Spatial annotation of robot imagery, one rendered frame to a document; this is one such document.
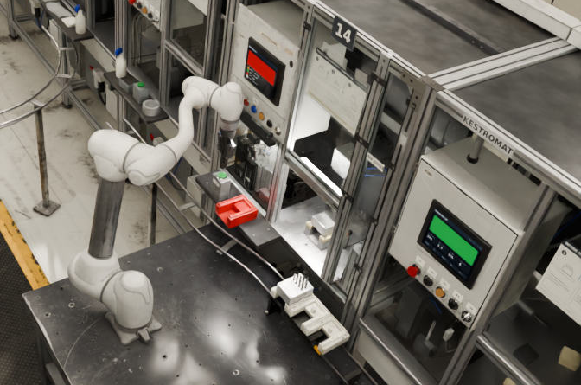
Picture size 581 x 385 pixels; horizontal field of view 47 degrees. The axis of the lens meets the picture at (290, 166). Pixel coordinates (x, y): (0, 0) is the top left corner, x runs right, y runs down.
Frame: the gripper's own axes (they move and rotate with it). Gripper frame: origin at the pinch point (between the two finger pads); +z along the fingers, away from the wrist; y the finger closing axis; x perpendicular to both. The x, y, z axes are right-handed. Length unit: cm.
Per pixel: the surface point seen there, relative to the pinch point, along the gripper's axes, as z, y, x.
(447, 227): -53, -115, -7
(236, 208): 18.0, -14.5, 0.2
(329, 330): 24, -89, 2
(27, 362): 111, 18, 93
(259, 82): -46.4, -8.6, -7.0
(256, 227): 21.0, -27.0, -3.0
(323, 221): 9, -47, -25
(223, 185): 11.4, -3.7, 1.4
